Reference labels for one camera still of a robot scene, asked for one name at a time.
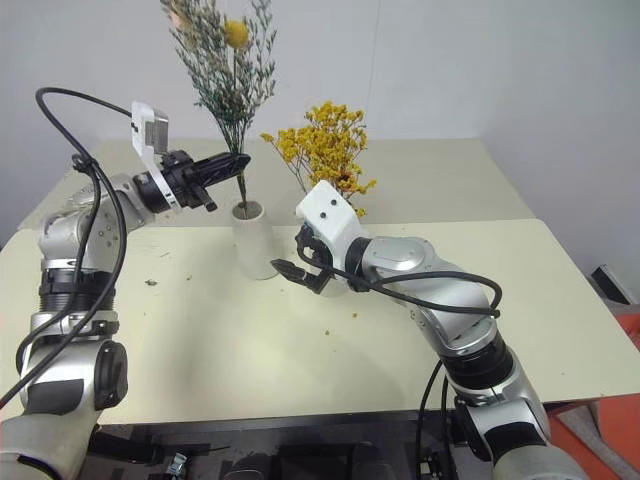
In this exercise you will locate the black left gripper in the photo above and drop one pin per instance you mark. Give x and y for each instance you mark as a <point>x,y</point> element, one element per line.
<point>180,175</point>

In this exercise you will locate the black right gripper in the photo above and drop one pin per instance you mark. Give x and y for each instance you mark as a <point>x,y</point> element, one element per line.
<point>315,247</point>

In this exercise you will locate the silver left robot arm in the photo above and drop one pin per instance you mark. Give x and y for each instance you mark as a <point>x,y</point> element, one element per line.
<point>65,235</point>

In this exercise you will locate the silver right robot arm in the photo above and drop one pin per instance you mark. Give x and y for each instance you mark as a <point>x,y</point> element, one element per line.
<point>400,255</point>

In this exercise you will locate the yellow dried flower bouquet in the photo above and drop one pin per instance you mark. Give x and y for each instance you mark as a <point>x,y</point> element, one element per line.
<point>325,145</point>

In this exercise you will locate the green dried flower bouquet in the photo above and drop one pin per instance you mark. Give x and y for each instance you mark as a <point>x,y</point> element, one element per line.
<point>235,32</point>

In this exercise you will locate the white ceramic vase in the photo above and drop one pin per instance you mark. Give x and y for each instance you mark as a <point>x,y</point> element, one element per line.
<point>336,290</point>
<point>255,245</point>

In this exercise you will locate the dark rounded shape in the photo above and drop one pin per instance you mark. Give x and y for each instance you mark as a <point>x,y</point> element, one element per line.
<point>250,470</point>

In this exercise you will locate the small metal clamp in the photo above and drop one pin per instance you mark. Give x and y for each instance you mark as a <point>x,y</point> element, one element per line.
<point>177,464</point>

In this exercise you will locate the grey felt pad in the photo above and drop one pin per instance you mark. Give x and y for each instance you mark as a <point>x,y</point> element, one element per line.
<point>575,417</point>

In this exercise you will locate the black box with grey edge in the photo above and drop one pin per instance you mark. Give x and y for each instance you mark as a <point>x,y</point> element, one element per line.
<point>612,286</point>

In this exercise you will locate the orange red fabric surface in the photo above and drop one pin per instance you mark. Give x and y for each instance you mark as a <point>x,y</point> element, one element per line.
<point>625,360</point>

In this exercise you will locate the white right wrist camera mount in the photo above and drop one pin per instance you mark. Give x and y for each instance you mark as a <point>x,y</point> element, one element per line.
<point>327,210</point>

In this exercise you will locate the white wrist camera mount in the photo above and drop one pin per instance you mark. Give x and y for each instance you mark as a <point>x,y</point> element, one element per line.
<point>147,125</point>
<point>327,210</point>

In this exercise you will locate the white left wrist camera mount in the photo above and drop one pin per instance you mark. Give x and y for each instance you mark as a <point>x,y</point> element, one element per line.
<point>147,125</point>

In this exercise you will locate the black table frame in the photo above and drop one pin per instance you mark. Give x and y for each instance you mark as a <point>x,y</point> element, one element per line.
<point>280,435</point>

